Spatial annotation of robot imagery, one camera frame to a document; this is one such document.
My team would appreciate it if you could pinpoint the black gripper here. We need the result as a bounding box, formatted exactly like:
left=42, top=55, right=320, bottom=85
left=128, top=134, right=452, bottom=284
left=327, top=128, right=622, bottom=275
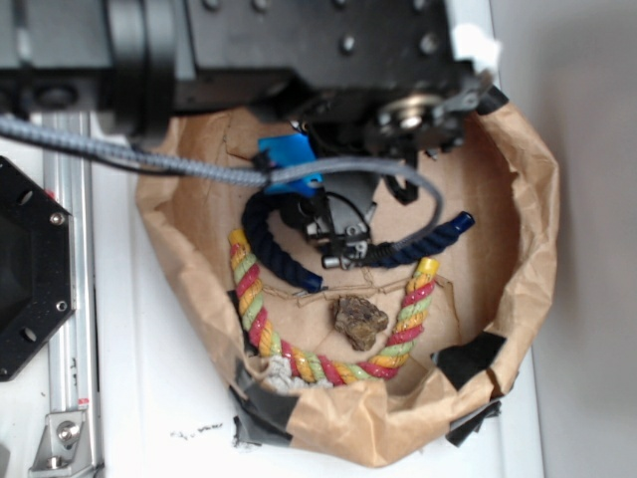
left=280, top=83, right=486, bottom=269

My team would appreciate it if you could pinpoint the blue rectangular block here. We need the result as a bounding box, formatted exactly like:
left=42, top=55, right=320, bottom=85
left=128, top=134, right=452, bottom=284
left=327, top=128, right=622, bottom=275
left=258, top=132, right=322, bottom=198

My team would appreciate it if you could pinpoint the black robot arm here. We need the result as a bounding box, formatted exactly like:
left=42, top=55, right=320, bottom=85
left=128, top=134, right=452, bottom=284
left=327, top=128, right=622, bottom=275
left=1, top=1, right=500, bottom=268

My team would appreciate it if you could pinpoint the brown paper bin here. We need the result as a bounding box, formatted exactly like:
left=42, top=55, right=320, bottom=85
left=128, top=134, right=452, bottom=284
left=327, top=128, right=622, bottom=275
left=136, top=104, right=559, bottom=467

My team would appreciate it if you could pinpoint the brown rock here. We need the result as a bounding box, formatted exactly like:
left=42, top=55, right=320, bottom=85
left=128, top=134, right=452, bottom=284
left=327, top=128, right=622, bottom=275
left=331, top=296, right=389, bottom=352

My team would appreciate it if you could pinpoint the grey crumpled rock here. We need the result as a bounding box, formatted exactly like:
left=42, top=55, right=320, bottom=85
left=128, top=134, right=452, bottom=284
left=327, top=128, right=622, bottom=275
left=262, top=356, right=333, bottom=394

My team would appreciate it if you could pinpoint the white tray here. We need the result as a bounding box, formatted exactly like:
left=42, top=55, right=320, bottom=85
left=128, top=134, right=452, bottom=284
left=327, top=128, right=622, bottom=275
left=85, top=0, right=546, bottom=478

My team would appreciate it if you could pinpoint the navy blue rope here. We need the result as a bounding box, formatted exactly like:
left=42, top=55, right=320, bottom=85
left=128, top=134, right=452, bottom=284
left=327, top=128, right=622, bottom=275
left=241, top=190, right=475, bottom=294

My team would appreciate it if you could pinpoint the grey braided cable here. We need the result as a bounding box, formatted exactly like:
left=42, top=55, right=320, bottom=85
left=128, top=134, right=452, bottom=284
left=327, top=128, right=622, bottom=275
left=0, top=115, right=445, bottom=261

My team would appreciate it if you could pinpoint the red yellow green rope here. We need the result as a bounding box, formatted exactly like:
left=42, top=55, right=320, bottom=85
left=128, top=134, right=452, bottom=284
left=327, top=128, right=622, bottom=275
left=227, top=228, right=440, bottom=385

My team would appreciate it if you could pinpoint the aluminium extrusion rail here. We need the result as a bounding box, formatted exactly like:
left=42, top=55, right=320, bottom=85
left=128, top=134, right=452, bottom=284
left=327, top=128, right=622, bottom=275
left=28, top=112, right=104, bottom=478

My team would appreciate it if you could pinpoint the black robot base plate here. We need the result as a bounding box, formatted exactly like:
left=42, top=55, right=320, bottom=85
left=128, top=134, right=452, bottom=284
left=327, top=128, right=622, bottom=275
left=1, top=156, right=74, bottom=382

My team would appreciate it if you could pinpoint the metal corner bracket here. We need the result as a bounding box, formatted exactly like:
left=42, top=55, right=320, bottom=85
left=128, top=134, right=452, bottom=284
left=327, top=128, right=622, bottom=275
left=27, top=410, right=102, bottom=477

